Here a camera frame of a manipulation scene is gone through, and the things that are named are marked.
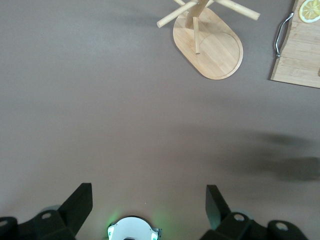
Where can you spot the lemon slice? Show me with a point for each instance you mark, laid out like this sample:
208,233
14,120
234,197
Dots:
310,11

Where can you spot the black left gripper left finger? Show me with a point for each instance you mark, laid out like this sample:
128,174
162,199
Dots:
75,210

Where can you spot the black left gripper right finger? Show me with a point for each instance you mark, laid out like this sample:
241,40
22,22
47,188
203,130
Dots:
216,210

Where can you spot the wooden mug tree rack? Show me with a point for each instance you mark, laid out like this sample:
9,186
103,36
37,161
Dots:
217,55

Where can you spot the bamboo cutting board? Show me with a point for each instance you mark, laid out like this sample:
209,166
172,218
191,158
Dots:
300,55

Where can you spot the brown table mat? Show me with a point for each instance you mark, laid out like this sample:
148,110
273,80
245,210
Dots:
100,112

